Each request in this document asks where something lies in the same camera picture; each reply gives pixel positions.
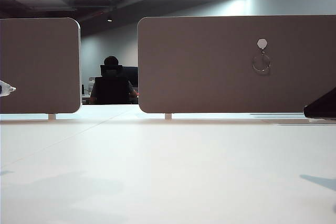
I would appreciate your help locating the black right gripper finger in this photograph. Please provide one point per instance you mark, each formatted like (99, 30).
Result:
(324, 107)

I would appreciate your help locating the left gripper clear-tipped finger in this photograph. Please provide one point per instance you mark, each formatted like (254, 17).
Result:
(5, 89)

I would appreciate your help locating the silver hoop earring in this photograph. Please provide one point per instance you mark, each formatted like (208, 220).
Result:
(260, 70)

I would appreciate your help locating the white hexagonal adhesive hook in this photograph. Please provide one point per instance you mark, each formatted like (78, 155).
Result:
(262, 43)

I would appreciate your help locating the left grey divider panel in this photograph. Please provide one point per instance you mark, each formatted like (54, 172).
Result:
(39, 64)

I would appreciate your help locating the grey divider panel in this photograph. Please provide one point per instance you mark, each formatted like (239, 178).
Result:
(210, 72)
(39, 64)

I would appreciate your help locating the white divider support leg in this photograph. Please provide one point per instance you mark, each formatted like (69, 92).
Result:
(51, 116)
(168, 116)

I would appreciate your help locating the black office chair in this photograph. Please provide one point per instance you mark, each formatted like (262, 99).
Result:
(111, 90)

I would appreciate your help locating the seated person in background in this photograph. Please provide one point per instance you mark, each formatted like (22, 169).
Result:
(111, 60)

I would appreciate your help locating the right grey divider panel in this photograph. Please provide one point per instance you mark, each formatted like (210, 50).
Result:
(210, 72)

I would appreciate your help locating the dark computer monitor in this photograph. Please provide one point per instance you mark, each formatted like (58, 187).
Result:
(132, 75)

